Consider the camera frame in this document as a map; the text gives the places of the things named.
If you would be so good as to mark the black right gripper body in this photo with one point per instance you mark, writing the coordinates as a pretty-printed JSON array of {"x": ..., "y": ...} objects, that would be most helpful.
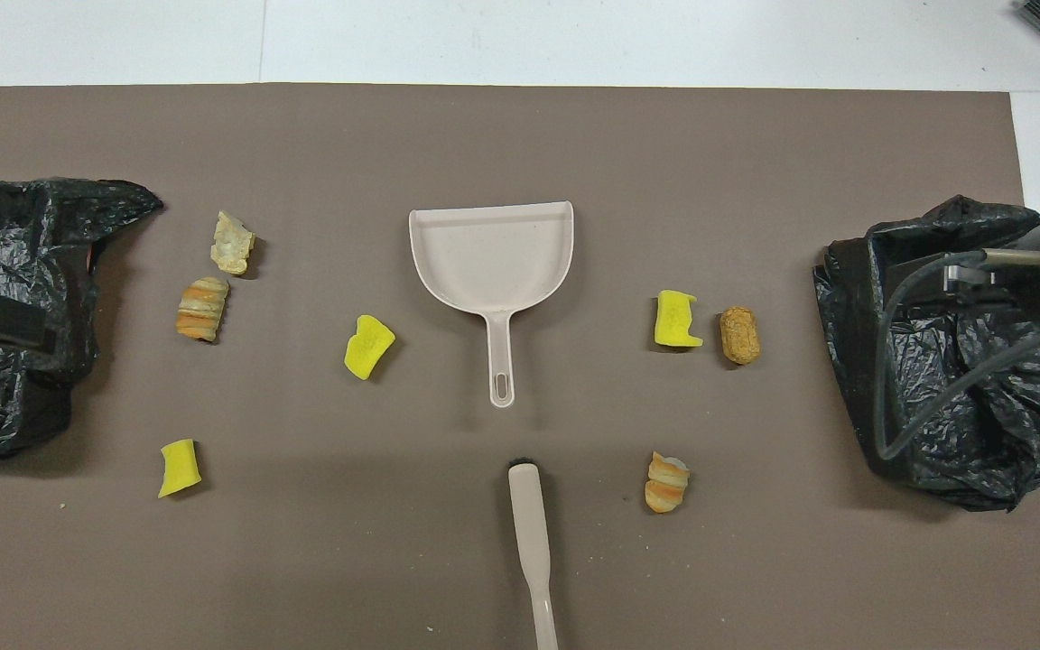
[{"x": 1035, "y": 291}]

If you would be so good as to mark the striped orange croissant piece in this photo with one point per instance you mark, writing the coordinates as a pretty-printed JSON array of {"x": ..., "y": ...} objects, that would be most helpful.
[{"x": 202, "y": 309}]

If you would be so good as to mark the pale bread piece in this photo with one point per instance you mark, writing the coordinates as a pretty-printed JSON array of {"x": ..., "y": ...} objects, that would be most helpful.
[{"x": 232, "y": 244}]

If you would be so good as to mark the brown bread roll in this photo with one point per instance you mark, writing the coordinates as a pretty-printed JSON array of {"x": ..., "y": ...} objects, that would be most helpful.
[{"x": 740, "y": 336}]

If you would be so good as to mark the notched yellow sponge piece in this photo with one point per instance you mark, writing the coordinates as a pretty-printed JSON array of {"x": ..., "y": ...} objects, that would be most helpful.
[{"x": 673, "y": 320}]

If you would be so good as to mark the small orange croissant piece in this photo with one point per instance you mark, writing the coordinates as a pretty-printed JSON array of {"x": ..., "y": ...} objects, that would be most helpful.
[{"x": 665, "y": 485}]

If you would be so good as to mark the beige plastic dustpan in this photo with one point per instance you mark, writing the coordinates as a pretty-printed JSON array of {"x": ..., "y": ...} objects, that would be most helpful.
[{"x": 488, "y": 262}]

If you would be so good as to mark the beige hand brush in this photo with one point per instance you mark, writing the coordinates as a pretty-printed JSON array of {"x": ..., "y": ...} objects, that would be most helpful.
[{"x": 529, "y": 524}]

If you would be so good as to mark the brown table mat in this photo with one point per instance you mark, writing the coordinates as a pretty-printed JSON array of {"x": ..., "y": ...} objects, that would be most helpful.
[{"x": 484, "y": 135}]

